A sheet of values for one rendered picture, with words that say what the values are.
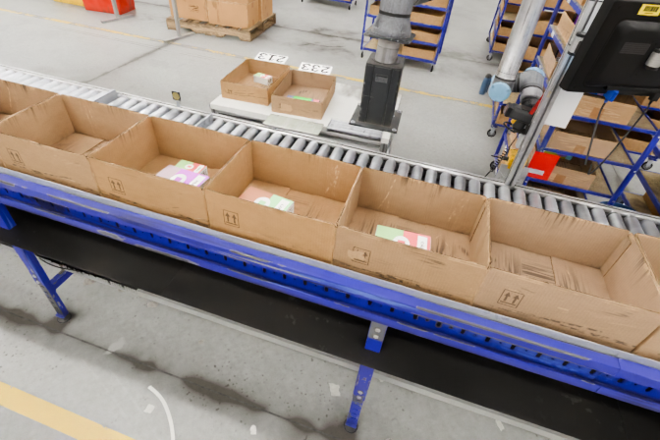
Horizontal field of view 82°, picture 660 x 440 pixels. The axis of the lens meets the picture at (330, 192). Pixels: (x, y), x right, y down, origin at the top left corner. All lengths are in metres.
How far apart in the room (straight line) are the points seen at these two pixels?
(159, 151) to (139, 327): 0.94
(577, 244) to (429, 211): 0.44
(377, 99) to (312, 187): 0.84
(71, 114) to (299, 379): 1.45
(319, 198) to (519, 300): 0.68
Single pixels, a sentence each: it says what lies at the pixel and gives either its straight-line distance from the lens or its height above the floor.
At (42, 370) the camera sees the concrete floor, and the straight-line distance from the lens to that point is 2.22.
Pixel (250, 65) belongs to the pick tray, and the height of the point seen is 0.81.
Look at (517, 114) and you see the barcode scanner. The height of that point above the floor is 1.07.
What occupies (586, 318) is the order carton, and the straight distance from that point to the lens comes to 1.16.
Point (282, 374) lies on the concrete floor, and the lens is 1.93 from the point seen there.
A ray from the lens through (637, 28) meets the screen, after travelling 1.55.
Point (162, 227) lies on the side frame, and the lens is 1.25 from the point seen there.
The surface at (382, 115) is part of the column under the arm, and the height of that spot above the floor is 0.82.
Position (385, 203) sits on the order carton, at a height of 0.93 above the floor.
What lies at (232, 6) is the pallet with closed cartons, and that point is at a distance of 5.67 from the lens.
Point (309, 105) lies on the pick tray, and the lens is 2.07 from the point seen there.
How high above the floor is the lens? 1.74
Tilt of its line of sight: 39 degrees down
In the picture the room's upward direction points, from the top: 6 degrees clockwise
